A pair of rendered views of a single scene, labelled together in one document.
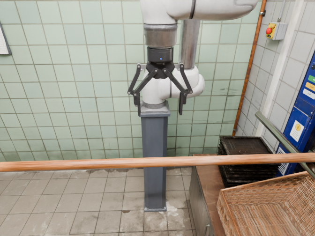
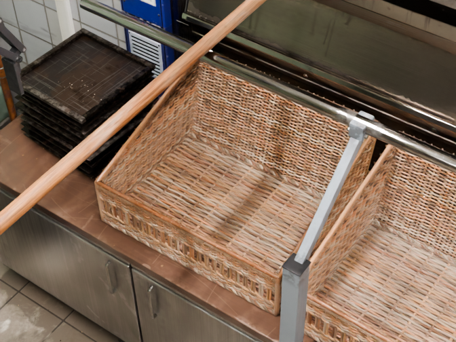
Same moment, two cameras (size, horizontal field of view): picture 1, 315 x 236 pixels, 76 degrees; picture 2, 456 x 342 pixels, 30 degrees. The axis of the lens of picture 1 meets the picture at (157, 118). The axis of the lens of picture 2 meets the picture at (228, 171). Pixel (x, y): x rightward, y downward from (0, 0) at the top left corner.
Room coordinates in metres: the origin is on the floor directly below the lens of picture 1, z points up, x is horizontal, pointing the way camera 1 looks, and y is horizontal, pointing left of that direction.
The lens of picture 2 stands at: (-0.42, 0.60, 2.29)
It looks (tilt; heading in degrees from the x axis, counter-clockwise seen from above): 46 degrees down; 308
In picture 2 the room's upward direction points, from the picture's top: 1 degrees counter-clockwise
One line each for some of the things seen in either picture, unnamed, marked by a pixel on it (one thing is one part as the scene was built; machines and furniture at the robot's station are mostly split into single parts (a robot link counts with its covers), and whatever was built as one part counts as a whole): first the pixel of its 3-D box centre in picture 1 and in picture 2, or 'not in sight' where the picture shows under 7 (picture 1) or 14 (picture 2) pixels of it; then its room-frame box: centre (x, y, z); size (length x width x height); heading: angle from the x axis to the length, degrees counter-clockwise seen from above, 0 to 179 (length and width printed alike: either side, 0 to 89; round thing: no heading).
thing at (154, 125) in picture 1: (154, 161); not in sight; (1.23, 0.02, 0.50); 0.21 x 0.21 x 1.00; 2
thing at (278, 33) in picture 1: (275, 30); not in sight; (1.43, -0.78, 1.46); 0.10 x 0.07 x 0.10; 2
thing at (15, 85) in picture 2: (180, 103); (13, 76); (0.59, -0.08, 1.34); 0.03 x 0.01 x 0.07; 2
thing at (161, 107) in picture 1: (151, 103); not in sight; (1.23, 0.04, 1.03); 0.22 x 0.18 x 0.06; 92
